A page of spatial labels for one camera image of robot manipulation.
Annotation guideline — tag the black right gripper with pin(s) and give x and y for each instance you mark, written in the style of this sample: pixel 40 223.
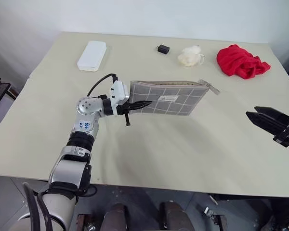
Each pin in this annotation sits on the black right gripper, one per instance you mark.
pixel 287 132

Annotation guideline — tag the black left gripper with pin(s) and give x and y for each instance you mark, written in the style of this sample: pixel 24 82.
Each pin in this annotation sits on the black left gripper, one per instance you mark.
pixel 123 110

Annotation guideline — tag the grey plaid zipper pouch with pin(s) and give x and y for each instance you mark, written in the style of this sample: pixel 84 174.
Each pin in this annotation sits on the grey plaid zipper pouch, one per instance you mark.
pixel 169 98

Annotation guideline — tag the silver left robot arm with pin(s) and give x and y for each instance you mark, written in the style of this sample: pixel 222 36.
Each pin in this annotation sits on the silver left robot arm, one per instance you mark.
pixel 85 106

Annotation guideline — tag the beige table cover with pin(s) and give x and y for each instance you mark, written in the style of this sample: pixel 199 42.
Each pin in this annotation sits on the beige table cover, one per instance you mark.
pixel 159 149

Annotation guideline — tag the black power adapter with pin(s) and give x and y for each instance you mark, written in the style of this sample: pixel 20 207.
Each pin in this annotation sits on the black power adapter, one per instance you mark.
pixel 162 49

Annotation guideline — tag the red crumpled cloth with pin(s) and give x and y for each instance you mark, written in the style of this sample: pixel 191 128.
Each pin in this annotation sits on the red crumpled cloth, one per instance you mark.
pixel 238 61

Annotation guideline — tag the white rectangular box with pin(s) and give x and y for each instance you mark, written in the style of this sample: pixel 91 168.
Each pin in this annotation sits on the white rectangular box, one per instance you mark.
pixel 91 55

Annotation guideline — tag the dark rounded shape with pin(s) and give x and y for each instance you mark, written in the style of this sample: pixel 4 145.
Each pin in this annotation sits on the dark rounded shape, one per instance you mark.
pixel 177 216
pixel 116 217

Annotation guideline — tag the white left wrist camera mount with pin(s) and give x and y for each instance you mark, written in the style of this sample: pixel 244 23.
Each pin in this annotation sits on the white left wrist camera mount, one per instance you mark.
pixel 118 91

